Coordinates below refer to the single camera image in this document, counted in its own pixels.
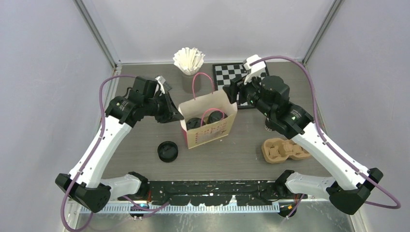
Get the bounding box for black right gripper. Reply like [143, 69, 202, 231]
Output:
[223, 69, 274, 118]

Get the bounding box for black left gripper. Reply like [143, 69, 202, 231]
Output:
[144, 90, 184, 123]

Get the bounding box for black coffee cup lid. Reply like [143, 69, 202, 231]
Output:
[186, 117, 204, 131]

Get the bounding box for paper gift bag pink handles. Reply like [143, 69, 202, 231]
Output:
[178, 88, 238, 149]

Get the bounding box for stack of black lids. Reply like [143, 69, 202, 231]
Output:
[157, 141, 178, 162]

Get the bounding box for stack of paper cups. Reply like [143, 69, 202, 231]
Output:
[264, 118, 274, 131]

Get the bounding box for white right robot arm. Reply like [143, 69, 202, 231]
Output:
[222, 76, 383, 215]

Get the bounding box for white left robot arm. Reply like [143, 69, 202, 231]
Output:
[55, 76, 183, 213]

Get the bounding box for black white chessboard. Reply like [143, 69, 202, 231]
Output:
[212, 63, 269, 109]

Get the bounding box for grey straw holder cup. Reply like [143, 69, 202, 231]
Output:
[181, 73, 202, 94]

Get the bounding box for white wrapped straws bundle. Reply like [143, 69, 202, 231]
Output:
[173, 47, 205, 76]

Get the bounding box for brown pulp cup carrier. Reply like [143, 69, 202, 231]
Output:
[262, 138, 311, 164]

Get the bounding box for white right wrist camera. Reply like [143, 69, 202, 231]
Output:
[242, 54, 266, 85]

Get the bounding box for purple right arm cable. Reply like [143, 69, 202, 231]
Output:
[249, 56, 402, 218]

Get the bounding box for aluminium frame rail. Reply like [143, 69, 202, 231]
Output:
[67, 182, 359, 215]

